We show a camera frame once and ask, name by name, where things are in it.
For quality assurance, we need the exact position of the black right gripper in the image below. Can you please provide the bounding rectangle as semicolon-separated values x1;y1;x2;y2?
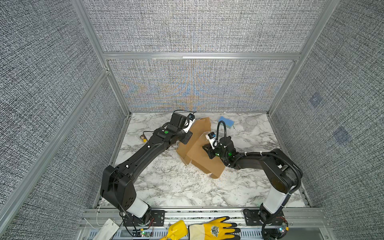
201;142;229;161

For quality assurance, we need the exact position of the brown cardboard box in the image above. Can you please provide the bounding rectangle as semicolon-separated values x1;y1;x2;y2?
177;117;226;179

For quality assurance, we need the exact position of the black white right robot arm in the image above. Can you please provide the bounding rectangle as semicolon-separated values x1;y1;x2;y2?
203;132;303;224

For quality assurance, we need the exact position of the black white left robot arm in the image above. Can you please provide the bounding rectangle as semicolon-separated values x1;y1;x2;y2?
100;111;196;224

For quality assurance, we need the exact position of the blue green sponge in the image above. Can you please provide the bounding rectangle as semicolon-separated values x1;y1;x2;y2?
219;116;235;129

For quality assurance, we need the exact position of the small brown yellow toy figure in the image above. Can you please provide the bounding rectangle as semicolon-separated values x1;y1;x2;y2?
140;134;148;143

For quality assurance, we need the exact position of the clear round plastic lid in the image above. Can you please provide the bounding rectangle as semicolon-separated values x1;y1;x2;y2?
245;117;258;126

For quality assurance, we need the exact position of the yellow black work glove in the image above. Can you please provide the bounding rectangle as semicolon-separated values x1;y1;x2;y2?
189;216;241;240

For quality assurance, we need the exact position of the white paper tag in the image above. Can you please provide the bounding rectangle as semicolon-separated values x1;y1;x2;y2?
93;219;120;240

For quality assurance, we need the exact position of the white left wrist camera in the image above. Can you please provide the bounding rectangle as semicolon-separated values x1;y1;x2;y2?
183;114;196;133

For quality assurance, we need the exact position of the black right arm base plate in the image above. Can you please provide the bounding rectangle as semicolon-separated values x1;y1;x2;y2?
243;209;288;227

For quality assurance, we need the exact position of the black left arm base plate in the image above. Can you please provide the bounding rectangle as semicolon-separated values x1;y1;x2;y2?
123;209;165;228

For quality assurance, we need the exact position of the aluminium front rail frame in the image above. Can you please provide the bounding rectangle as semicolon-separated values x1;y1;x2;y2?
74;206;337;240

